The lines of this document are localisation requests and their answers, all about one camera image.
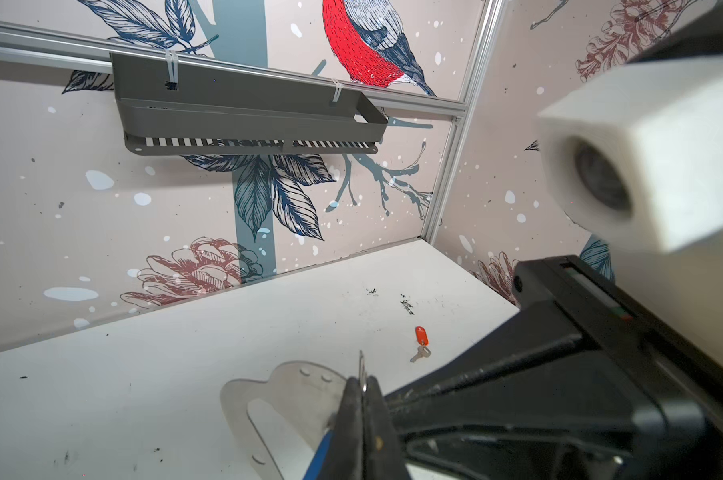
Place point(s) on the split keyring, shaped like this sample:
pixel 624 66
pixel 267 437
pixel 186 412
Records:
pixel 362 373

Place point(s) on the blue capped key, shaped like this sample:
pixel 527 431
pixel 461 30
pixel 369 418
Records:
pixel 318 460

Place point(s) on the black slotted wall basket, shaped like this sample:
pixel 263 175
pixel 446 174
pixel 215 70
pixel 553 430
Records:
pixel 170 108

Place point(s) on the red capped key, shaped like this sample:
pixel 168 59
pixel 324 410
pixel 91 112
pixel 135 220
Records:
pixel 422 344

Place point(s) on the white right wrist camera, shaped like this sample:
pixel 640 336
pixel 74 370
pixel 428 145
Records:
pixel 636 157

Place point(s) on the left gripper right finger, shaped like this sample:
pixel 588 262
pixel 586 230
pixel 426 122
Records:
pixel 382 454

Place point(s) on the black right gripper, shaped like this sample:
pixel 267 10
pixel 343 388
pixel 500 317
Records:
pixel 585 384

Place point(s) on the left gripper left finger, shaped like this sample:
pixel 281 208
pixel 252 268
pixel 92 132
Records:
pixel 344 458

